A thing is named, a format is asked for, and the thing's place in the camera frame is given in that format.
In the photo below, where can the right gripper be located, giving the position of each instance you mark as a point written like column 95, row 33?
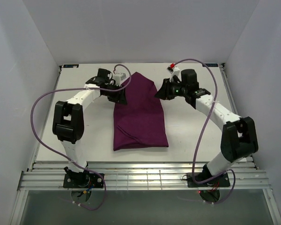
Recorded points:
column 166, row 90

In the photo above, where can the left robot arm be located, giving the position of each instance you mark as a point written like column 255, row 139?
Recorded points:
column 68, row 119

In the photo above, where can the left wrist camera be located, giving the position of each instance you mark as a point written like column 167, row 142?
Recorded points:
column 119, row 78

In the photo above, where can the blue label sticker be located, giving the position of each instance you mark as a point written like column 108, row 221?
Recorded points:
column 212, row 65
column 71, row 66

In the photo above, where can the left blue label sticker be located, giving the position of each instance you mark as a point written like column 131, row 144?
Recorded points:
column 71, row 66

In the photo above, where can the purple cloth mat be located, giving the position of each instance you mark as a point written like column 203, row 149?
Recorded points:
column 139, row 123

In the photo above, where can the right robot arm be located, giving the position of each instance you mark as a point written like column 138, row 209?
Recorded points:
column 239, row 138

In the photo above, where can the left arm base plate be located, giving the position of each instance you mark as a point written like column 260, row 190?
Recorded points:
column 83, row 180

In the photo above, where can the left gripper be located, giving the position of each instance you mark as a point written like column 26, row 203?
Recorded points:
column 117, row 93

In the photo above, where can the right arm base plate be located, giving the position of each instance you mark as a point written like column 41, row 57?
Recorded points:
column 220, row 182

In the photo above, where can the right blue label sticker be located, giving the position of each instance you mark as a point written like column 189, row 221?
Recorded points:
column 212, row 65

